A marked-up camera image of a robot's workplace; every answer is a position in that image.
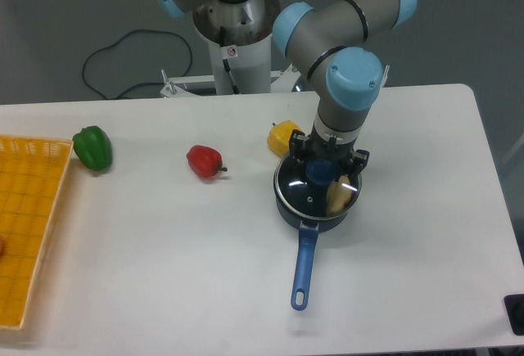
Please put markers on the dark blue saucepan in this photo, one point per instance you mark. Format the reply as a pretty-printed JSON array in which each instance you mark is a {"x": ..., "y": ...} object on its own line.
[{"x": 308, "y": 232}]

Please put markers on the green bell pepper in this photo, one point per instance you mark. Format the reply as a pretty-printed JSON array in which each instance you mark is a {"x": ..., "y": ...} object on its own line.
[{"x": 94, "y": 149}]

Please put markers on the black corner object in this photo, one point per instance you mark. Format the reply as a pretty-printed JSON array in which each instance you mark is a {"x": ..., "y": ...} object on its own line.
[{"x": 514, "y": 308}]

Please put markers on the glass pot lid blue knob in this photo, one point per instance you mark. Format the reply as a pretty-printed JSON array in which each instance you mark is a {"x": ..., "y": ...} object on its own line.
[{"x": 302, "y": 188}]

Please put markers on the red bell pepper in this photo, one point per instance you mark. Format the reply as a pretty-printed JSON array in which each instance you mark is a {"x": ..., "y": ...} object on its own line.
[{"x": 205, "y": 161}]

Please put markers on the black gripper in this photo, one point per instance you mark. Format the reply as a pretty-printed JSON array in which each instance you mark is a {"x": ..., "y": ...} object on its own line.
[{"x": 351, "y": 162}]

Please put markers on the yellow wicker basket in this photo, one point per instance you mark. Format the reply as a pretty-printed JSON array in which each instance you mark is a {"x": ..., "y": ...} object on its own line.
[{"x": 33, "y": 170}]

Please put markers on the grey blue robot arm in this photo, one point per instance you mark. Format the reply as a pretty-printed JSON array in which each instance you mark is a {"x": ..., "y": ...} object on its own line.
[{"x": 349, "y": 87}]

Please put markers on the beige potato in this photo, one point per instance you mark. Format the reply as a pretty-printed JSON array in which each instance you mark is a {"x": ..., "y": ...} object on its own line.
[{"x": 339, "y": 195}]

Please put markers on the yellow bell pepper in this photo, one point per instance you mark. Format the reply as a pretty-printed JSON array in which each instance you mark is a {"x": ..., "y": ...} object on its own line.
[{"x": 279, "y": 136}]

